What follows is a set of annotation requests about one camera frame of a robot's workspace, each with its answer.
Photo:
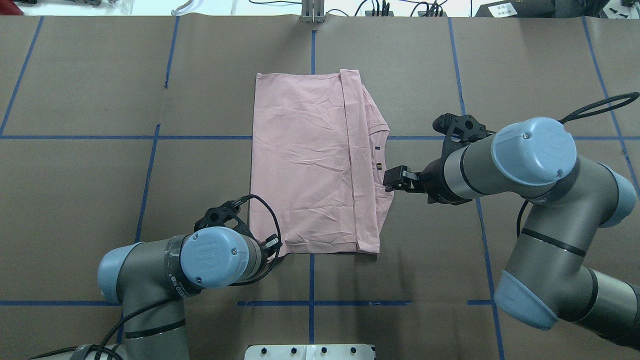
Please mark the aluminium frame post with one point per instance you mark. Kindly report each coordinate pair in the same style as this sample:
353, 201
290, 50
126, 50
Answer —
313, 11

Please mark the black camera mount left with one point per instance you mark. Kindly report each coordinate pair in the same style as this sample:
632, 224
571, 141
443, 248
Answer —
225, 215

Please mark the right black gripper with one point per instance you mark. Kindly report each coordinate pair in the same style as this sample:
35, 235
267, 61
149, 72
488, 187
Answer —
433, 181

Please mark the black box with label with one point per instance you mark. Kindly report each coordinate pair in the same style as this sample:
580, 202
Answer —
517, 9

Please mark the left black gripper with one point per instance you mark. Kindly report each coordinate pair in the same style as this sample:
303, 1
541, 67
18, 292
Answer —
271, 245

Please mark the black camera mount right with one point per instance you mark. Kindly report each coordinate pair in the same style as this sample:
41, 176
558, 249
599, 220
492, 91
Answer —
460, 131

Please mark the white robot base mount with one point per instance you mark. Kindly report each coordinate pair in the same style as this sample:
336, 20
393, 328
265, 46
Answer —
340, 351

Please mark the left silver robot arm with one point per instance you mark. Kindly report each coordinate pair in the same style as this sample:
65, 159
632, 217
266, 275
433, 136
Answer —
151, 281

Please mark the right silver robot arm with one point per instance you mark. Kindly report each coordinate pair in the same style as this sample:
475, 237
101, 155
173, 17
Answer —
572, 197

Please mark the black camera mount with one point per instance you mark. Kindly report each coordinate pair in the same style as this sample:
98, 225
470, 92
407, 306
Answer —
460, 131
225, 215

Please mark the pink Snoopy t-shirt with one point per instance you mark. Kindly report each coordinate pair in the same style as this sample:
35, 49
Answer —
318, 159

